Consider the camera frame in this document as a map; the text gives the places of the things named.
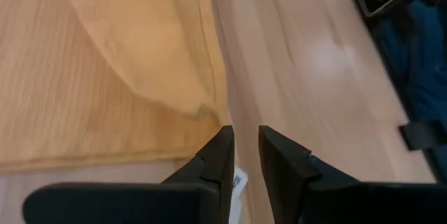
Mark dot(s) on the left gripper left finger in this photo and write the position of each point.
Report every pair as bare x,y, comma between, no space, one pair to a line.
139,203

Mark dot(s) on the blue fabric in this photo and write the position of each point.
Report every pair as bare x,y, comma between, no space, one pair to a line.
426,60

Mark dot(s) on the white towel label tag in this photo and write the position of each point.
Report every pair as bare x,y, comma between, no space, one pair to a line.
239,182

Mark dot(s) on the orange waffle-weave towel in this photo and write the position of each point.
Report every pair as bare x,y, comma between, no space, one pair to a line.
104,77

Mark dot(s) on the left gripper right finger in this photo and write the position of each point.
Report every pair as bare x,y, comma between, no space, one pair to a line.
331,203

